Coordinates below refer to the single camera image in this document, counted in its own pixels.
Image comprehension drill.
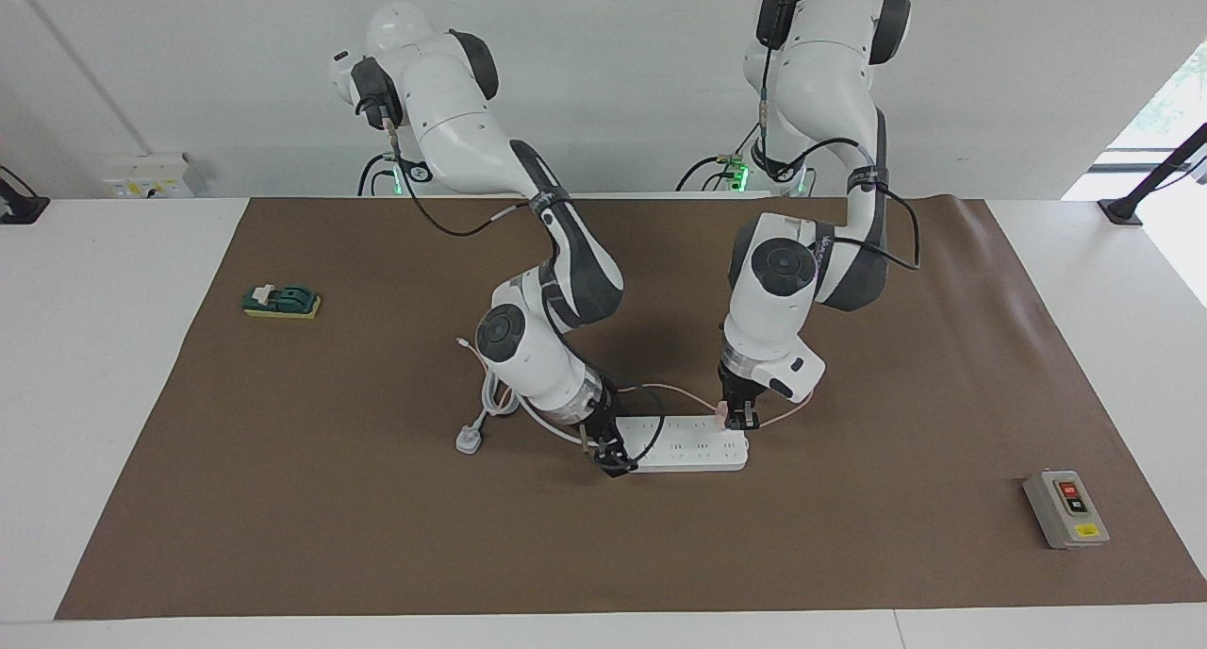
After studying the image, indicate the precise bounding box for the white power strip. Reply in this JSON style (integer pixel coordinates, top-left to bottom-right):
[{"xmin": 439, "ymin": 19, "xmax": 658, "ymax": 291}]
[{"xmin": 618, "ymin": 415, "xmax": 751, "ymax": 473}]

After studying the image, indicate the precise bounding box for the pink charging cable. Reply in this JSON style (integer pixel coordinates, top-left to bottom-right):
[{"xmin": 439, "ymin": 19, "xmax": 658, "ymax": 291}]
[{"xmin": 455, "ymin": 338, "xmax": 816, "ymax": 431}]

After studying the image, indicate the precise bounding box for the brown table mat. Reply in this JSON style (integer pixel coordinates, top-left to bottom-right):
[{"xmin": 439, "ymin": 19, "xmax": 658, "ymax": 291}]
[{"xmin": 55, "ymin": 196, "xmax": 1207, "ymax": 622}]

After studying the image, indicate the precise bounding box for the black stand with clamp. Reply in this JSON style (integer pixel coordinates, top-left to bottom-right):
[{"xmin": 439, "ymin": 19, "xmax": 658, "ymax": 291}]
[{"xmin": 1098, "ymin": 124, "xmax": 1207, "ymax": 227}]

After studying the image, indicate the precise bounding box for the black table clamp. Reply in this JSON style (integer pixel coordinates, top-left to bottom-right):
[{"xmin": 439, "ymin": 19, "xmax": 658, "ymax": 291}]
[{"xmin": 0, "ymin": 165, "xmax": 50, "ymax": 225}]

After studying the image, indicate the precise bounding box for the white power cord with plug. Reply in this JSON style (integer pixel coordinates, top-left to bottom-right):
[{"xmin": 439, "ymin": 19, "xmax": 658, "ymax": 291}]
[{"xmin": 455, "ymin": 371, "xmax": 590, "ymax": 457}]

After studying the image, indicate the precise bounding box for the black left base cable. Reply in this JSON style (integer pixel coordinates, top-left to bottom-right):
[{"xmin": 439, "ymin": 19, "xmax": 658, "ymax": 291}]
[{"xmin": 675, "ymin": 121, "xmax": 761, "ymax": 193}]

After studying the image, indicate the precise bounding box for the black base cable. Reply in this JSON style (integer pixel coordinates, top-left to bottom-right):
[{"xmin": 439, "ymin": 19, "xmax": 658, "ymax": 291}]
[
  {"xmin": 357, "ymin": 152, "xmax": 399, "ymax": 197},
  {"xmin": 675, "ymin": 121, "xmax": 761, "ymax": 193}
]

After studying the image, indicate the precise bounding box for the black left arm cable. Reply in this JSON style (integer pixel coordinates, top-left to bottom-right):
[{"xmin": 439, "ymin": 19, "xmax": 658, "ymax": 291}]
[{"xmin": 752, "ymin": 0, "xmax": 922, "ymax": 273}]

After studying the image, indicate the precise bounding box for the grey push-button switch box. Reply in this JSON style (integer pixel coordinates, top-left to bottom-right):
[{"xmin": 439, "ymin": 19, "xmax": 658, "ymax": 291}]
[{"xmin": 1023, "ymin": 470, "xmax": 1111, "ymax": 550}]

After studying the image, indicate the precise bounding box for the green knife switch yellow base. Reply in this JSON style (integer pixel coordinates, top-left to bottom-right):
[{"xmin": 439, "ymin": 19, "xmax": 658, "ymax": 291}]
[{"xmin": 242, "ymin": 284, "xmax": 322, "ymax": 321}]

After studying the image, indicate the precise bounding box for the black right base cable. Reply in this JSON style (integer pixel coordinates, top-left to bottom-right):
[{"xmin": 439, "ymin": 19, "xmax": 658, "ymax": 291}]
[{"xmin": 357, "ymin": 152, "xmax": 399, "ymax": 197}]

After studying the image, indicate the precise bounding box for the white wall socket box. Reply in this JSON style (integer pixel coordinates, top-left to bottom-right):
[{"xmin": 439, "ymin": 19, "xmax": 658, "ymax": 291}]
[{"xmin": 102, "ymin": 152, "xmax": 195, "ymax": 200}]

